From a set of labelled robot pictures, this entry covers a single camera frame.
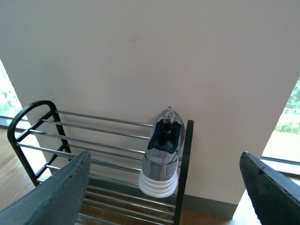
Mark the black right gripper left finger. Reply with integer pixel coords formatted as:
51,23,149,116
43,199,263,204
0,150,91,225

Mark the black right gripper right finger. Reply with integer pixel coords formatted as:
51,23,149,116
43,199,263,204
240,151,300,225

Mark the grey sneaker white sole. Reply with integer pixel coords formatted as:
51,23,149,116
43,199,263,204
138,107,186,198

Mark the black metal shoe rack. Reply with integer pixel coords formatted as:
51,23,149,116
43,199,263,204
7,100,194,225

